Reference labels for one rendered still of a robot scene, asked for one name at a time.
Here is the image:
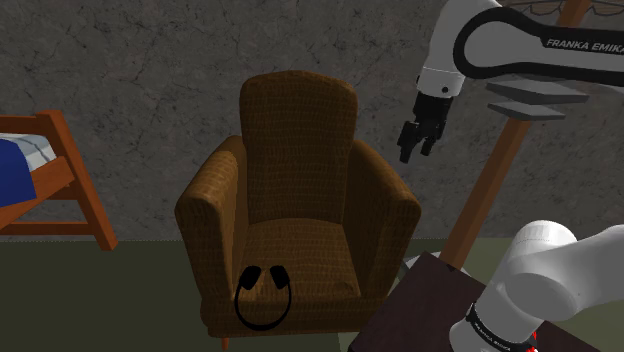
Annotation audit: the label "black headphones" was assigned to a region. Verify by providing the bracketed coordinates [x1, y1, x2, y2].
[233, 264, 294, 333]

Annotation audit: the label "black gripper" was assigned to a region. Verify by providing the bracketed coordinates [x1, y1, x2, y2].
[396, 91, 455, 165]

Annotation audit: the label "wooden bed with blue blanket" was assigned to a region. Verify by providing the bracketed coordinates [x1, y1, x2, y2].
[0, 109, 120, 253]

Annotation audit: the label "wooden floor lamp with shelves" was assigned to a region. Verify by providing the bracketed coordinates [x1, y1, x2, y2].
[401, 0, 624, 280]

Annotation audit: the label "brown fabric armchair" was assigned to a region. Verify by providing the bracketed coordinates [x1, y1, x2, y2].
[173, 69, 423, 352]

